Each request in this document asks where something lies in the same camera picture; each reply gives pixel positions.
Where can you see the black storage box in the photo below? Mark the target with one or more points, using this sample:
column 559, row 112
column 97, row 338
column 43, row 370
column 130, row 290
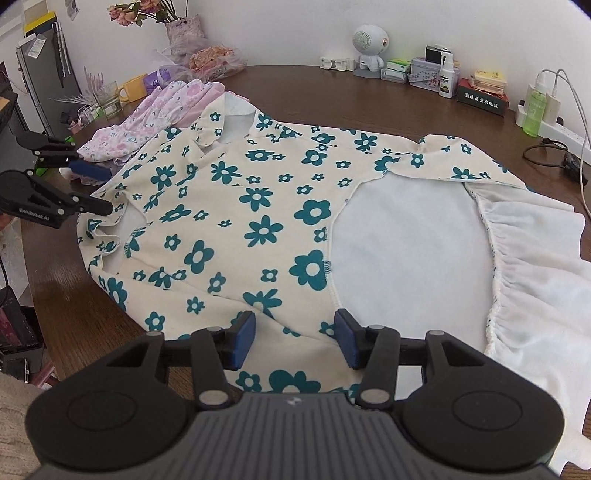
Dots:
column 18, row 323

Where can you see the yellow and black box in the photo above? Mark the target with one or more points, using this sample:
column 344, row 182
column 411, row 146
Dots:
column 41, row 14

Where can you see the green spray bottle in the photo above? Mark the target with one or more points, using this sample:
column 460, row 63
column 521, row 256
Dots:
column 533, row 115

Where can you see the wall poster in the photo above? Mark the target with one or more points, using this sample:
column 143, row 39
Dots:
column 71, row 9

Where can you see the white power strip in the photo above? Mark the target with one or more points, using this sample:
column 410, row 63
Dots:
column 572, row 136

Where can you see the cream garment with teal flowers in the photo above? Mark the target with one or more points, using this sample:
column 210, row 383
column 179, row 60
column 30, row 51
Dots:
column 277, row 207

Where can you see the white spray bottle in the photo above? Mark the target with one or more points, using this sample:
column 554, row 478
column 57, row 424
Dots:
column 445, row 83

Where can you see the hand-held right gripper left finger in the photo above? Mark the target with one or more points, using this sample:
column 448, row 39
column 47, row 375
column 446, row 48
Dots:
column 242, row 339

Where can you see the small black box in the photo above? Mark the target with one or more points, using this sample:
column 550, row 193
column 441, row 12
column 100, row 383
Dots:
column 434, row 55

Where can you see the red and black box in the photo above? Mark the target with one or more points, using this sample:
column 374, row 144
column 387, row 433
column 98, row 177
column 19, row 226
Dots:
column 480, row 106

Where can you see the grey refrigerator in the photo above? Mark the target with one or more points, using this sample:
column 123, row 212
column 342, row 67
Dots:
column 41, row 83

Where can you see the white charger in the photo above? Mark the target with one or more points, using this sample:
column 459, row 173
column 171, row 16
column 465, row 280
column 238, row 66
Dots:
column 553, row 108

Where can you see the beige tissue packet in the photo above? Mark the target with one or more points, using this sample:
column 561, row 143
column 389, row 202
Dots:
column 482, row 87

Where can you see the clear glass cup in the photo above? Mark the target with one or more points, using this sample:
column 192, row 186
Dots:
column 108, row 99

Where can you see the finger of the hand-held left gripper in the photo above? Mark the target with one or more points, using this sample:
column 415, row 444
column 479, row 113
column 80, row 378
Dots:
column 92, row 170
column 94, row 207

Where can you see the dried lavender bunch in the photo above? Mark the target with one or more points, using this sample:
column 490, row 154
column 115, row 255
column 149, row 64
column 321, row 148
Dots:
column 92, row 85

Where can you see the purple plastic packet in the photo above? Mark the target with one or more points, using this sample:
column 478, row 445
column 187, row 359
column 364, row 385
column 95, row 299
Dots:
column 159, row 78

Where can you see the lilac wrapped vase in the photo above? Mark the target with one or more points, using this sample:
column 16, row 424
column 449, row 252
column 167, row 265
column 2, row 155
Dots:
column 184, row 30

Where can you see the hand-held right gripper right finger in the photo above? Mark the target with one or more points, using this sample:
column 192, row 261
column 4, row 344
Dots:
column 346, row 339

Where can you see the clear bag with orange contents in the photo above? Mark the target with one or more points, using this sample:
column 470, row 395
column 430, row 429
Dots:
column 212, row 57

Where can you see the white plastic clip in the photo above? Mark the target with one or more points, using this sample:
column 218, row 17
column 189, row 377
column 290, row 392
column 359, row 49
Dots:
column 337, row 63

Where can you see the black metal rack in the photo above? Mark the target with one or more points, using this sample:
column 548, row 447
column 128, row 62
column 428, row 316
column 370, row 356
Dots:
column 9, row 115

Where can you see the yellow mug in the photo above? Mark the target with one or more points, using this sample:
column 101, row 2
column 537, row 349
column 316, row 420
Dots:
column 134, row 88

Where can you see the white round robot speaker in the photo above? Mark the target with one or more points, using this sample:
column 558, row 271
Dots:
column 369, row 39

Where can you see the pink floral garment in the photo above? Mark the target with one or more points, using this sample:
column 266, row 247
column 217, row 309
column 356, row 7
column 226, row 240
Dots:
column 184, row 99

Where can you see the grey floral tin box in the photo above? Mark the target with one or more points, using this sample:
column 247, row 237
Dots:
column 425, row 76

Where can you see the dried rose bouquet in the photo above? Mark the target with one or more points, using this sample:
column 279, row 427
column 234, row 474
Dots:
column 122, row 14

